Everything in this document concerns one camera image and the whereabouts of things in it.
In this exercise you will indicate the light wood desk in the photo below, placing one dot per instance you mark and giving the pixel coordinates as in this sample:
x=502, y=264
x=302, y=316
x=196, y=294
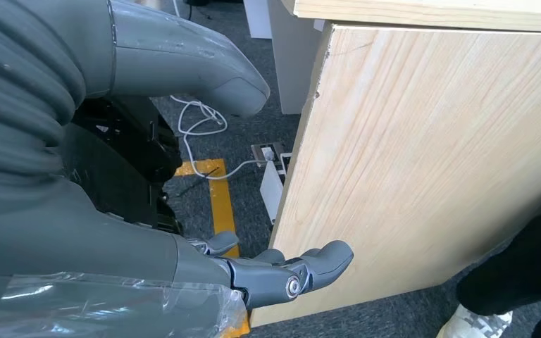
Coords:
x=415, y=154

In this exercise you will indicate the metal floor socket box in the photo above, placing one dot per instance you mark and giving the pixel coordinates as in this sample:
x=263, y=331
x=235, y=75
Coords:
x=266, y=151

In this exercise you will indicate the white floor socket lid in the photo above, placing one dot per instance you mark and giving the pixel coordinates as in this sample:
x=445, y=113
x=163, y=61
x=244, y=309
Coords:
x=270, y=191

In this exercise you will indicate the person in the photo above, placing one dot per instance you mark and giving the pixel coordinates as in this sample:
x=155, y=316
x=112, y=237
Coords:
x=522, y=261

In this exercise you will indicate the white cabinet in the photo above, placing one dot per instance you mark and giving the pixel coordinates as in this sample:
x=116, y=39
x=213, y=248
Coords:
x=294, y=60

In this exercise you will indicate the clear plastic film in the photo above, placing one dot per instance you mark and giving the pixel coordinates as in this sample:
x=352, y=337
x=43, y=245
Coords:
x=112, y=308

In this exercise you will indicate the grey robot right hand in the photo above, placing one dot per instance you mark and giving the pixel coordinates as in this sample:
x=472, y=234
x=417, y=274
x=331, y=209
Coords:
x=112, y=247

